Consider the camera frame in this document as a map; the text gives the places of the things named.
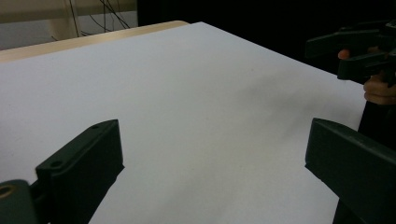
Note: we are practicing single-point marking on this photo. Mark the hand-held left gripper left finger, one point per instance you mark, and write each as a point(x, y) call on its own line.
point(84, 168)

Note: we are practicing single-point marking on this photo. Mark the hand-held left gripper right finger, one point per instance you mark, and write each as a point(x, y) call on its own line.
point(355, 165)

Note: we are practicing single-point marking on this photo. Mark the white table sheet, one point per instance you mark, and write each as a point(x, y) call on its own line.
point(193, 109)

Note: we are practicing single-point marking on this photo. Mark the beige furniture post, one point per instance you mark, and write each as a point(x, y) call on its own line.
point(63, 26)

